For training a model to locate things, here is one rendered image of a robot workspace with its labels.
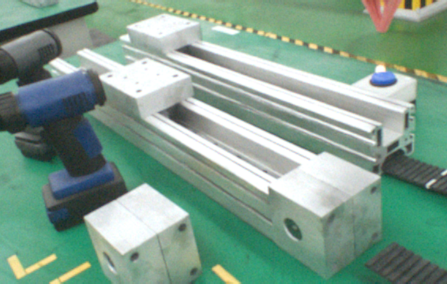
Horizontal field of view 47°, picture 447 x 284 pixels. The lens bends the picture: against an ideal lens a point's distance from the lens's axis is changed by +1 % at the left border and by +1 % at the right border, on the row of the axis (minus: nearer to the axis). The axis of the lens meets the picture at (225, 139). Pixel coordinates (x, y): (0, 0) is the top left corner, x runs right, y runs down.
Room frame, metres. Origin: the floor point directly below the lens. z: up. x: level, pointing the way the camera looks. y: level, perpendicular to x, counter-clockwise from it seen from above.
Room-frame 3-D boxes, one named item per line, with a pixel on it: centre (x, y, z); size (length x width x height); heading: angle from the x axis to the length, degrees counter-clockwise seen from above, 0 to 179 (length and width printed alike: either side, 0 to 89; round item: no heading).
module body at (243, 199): (0.87, 0.13, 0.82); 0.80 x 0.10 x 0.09; 32
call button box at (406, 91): (0.80, -0.28, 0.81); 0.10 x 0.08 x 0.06; 122
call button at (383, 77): (0.81, -0.29, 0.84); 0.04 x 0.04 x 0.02
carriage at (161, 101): (0.87, 0.13, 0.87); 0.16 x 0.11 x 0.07; 32
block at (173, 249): (0.50, 0.11, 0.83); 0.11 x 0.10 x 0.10; 124
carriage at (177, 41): (1.19, 0.10, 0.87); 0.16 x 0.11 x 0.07; 32
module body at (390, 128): (0.97, -0.03, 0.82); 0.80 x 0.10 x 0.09; 32
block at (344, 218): (0.50, -0.12, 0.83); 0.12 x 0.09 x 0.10; 122
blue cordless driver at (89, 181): (0.66, 0.26, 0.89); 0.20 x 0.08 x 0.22; 109
